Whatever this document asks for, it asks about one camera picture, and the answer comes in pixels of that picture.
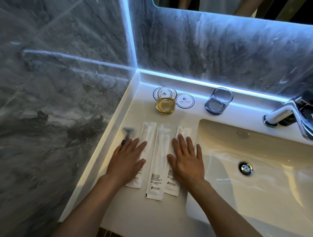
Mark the person's left hand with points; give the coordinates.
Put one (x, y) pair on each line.
(124, 166)

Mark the person's right hand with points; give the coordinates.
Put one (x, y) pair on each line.
(188, 168)

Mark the person's right little finger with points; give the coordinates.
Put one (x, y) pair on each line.
(199, 153)

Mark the person's right middle finger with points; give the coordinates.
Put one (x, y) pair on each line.
(183, 144)

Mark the person's right thumb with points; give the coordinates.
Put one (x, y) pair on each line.
(171, 162)

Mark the person's left middle finger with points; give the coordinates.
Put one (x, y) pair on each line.
(135, 145)

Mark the person's left little finger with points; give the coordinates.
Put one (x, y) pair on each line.
(121, 149)

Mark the person's left thumb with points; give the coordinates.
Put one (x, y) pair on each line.
(141, 164)

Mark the person's right forearm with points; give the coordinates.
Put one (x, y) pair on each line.
(220, 210)

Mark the person's left forearm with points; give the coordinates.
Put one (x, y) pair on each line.
(90, 207)

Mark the white toiletry packet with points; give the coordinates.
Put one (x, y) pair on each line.
(148, 131)
(184, 130)
(159, 171)

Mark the grey disposable razor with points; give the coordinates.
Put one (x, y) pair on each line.
(128, 133)

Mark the amber drinking glass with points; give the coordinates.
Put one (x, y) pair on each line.
(166, 105)

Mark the round white paper coaster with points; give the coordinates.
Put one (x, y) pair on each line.
(185, 100)
(155, 94)

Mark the chrome sink drain stopper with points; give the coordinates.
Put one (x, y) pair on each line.
(245, 168)

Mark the blue-grey drinking glass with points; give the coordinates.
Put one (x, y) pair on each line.
(218, 103)

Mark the dark wooden vanity cabinet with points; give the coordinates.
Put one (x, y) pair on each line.
(105, 233)

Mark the white ceramic sink basin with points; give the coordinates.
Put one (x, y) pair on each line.
(269, 195)

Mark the chrome sink faucet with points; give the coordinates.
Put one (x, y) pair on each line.
(281, 114)

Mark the backlit wall mirror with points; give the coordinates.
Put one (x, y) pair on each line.
(220, 6)

